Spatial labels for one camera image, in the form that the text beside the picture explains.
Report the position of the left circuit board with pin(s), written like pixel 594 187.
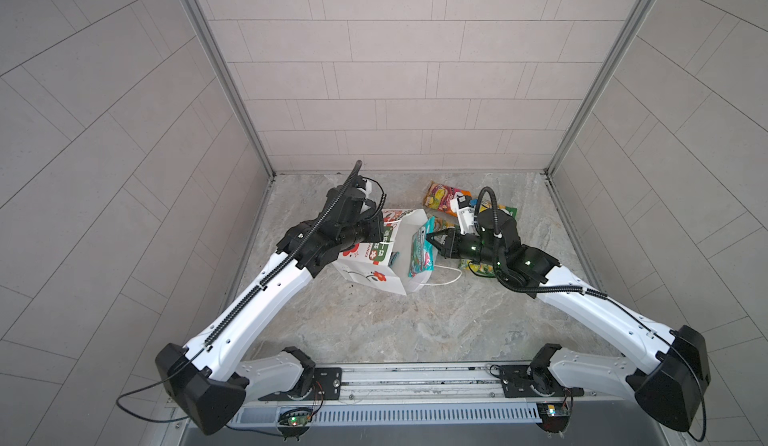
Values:
pixel 296 418

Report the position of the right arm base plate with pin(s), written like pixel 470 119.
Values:
pixel 525 381

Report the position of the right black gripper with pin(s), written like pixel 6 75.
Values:
pixel 451 242

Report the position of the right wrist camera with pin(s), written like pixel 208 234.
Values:
pixel 462 206

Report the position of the circuit board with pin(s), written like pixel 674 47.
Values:
pixel 555 418
pixel 296 418

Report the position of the teal Fox's candy packet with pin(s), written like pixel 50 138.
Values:
pixel 422 251

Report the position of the green Fox's candy packet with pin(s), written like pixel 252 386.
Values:
pixel 509 210

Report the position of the orange Fox's candy packet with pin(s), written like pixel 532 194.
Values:
pixel 439 196

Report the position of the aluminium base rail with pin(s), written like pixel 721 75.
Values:
pixel 420 383

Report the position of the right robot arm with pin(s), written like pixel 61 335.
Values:
pixel 665 371

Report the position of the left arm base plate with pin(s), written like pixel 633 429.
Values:
pixel 326 382

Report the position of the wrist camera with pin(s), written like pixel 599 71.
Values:
pixel 462 206
pixel 361 189

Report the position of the white floral paper bag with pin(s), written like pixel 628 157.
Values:
pixel 384 265

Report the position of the right circuit board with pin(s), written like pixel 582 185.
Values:
pixel 555 418

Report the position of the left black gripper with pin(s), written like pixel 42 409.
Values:
pixel 373 226

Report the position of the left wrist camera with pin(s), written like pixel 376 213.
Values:
pixel 361 189

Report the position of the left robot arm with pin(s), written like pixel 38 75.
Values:
pixel 300 256

